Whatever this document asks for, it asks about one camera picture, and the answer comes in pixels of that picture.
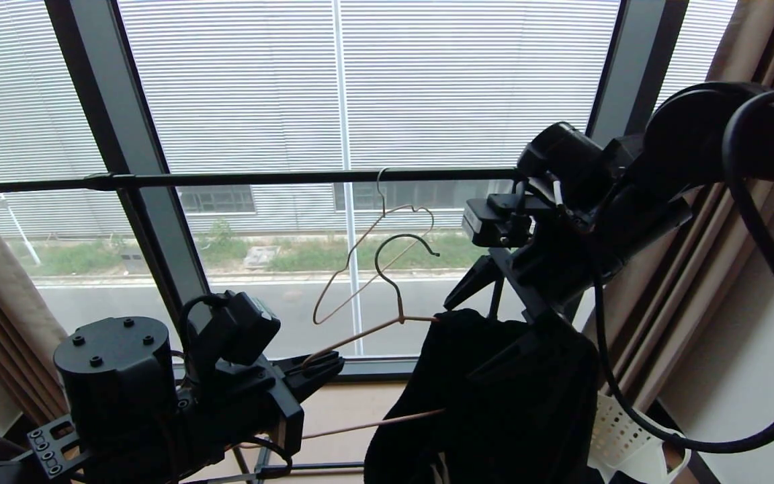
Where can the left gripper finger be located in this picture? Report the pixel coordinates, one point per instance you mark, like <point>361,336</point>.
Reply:
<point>313,364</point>
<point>316,380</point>

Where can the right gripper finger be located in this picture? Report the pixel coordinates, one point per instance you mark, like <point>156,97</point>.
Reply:
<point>474,282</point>

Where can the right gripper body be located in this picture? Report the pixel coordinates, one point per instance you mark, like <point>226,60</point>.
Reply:
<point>562,275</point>

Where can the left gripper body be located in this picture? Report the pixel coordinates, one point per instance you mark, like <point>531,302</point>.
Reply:
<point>246,410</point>

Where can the pink clothes hanger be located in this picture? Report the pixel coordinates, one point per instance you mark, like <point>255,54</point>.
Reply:
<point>401,316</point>
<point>383,202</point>

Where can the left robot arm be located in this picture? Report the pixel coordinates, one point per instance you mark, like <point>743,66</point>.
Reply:
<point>118,376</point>

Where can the white laundry basket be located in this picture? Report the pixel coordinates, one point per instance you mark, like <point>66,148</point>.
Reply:
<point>615,430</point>

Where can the black clothes rack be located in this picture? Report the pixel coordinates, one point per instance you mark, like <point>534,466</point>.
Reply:
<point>226,179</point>

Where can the window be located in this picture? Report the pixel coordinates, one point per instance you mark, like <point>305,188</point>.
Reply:
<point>125,134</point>

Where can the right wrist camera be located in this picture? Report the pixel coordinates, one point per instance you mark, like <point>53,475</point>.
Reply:
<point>488,225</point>

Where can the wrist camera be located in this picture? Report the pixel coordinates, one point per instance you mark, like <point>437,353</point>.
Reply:
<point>252,326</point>
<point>488,225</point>

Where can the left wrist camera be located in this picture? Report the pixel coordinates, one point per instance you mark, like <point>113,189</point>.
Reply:
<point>252,326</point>

